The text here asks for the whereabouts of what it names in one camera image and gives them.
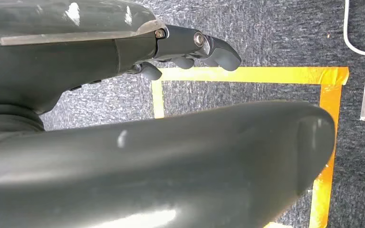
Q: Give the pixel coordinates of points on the ribbed grey left arm sleeve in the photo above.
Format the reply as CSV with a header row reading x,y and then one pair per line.
x,y
6,121

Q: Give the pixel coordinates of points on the yellow tape floor marking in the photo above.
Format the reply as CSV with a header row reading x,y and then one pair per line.
x,y
264,75

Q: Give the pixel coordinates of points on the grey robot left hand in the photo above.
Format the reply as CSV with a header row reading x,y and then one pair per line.
x,y
170,163

